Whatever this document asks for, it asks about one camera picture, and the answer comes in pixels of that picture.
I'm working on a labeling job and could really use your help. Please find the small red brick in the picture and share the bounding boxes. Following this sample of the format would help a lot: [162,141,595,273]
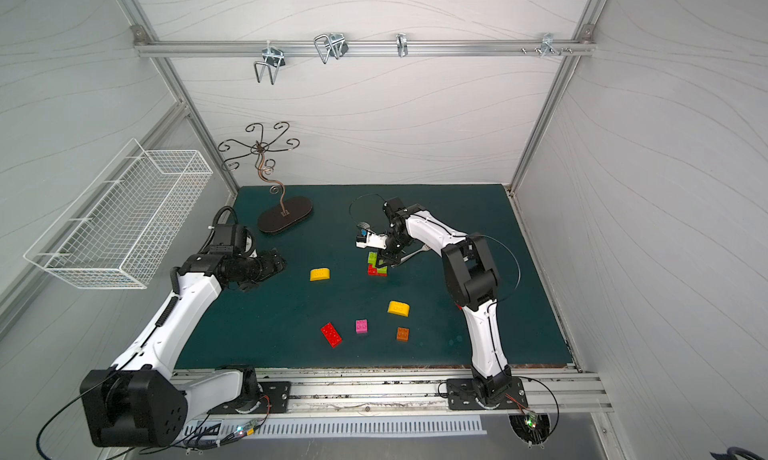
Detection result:
[368,265,388,277]

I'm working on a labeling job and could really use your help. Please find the yellow curved brick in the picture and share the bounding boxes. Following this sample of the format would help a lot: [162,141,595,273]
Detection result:
[387,301,410,317]
[310,267,331,282]

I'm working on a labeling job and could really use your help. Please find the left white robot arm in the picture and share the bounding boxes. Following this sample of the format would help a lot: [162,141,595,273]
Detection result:
[80,224,286,448]

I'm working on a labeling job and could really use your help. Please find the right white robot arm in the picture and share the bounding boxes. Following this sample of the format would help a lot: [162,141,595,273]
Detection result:
[356,197,512,409]

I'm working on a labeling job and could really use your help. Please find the silver metal fork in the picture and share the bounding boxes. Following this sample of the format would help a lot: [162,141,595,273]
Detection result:
[399,245,431,265]

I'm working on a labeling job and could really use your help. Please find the brown metal hook stand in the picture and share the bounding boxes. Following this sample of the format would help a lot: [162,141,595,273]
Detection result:
[217,121,313,235]

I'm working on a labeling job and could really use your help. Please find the green table mat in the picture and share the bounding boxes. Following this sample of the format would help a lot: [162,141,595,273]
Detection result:
[177,185,572,369]

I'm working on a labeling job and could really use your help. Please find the pink brick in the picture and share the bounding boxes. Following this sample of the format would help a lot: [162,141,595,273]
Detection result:
[355,319,368,335]

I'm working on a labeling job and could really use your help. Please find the orange brick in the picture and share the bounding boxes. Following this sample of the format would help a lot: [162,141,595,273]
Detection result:
[396,327,410,342]

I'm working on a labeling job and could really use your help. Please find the long red brick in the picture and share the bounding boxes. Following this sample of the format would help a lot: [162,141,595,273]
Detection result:
[321,322,342,348]

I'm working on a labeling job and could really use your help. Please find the white vent strip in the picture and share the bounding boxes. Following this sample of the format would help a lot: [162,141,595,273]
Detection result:
[161,415,488,442]

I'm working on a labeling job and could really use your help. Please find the small metal clip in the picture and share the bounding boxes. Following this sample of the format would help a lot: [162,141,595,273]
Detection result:
[395,33,408,58]

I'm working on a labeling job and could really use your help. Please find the metal hook clamp centre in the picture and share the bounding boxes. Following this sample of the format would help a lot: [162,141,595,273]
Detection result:
[313,33,349,64]

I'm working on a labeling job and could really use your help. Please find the metal hook clamp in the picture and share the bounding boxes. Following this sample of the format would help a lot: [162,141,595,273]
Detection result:
[313,33,349,64]
[253,46,286,85]

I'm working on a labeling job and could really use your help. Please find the metal hook clamp left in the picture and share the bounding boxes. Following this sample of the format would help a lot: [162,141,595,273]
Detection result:
[253,46,286,85]

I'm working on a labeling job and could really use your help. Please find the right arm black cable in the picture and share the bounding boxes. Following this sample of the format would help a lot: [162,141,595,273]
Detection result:
[479,234,522,302]

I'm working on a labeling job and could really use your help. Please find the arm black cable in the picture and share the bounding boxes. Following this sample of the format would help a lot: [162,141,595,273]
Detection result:
[479,234,522,302]
[35,375,130,460]

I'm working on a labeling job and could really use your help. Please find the white wire basket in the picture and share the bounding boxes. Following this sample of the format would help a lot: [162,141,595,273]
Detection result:
[23,139,212,290]

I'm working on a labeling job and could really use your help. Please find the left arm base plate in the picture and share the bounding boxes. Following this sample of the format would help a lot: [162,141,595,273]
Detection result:
[208,381,292,415]

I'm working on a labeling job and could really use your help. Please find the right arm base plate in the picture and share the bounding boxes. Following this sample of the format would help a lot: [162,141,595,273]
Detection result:
[438,377,529,412]

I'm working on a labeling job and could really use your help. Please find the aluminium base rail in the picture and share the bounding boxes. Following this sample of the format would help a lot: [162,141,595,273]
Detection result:
[161,367,614,422]

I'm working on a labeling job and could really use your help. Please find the aluminium crossbar rail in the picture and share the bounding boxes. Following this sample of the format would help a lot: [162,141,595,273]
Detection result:
[134,37,597,59]

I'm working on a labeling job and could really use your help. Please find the metal bracket right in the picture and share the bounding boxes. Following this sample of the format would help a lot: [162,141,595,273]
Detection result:
[520,33,573,57]

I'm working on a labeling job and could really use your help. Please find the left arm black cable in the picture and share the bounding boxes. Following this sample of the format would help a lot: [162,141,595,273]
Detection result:
[35,375,130,460]

